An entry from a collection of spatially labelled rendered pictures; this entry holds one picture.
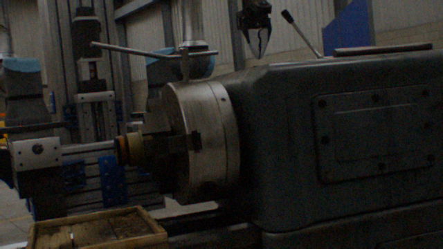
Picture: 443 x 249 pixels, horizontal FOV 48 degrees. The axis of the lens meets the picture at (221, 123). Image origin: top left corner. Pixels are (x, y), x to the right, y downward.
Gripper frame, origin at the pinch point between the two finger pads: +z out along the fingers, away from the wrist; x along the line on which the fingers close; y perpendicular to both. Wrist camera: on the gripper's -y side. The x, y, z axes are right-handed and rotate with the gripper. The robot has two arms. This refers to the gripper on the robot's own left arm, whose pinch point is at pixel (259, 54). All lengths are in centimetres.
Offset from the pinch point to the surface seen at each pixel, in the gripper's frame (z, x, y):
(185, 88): 8.2, 28.6, -19.6
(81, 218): 40, 56, 4
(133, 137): 19.0, 41.6, -15.0
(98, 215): 40, 51, 4
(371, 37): -41, -300, 363
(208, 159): 25.1, 27.0, -27.5
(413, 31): -98, -773, 855
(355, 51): 3.3, -12.6, -30.2
